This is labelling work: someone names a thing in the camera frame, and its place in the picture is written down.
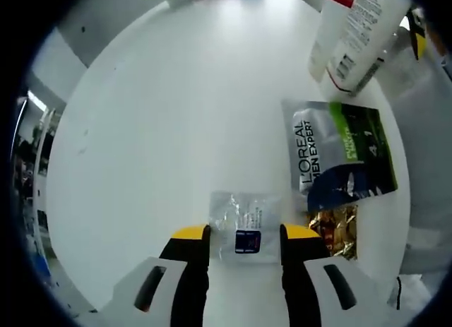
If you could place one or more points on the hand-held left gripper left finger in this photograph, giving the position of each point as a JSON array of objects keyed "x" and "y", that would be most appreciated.
[{"x": 187, "y": 270}]

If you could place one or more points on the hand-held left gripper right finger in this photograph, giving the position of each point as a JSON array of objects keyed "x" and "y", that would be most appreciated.
[{"x": 300, "y": 270}]

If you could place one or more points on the tall white skincare tube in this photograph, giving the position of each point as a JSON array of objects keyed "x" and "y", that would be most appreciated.
[{"x": 370, "y": 30}]

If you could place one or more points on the gold foil skincare sachet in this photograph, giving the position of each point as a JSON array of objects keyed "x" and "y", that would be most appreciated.
[{"x": 335, "y": 231}]

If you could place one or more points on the small clear skincare sachet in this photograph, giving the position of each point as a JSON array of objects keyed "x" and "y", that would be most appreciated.
[{"x": 240, "y": 214}]

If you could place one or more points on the clear jar with red base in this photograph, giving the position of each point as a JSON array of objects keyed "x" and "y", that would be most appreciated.
[{"x": 326, "y": 41}]

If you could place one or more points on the silver navy skincare sachet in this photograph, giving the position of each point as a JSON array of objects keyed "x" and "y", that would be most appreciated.
[{"x": 307, "y": 136}]

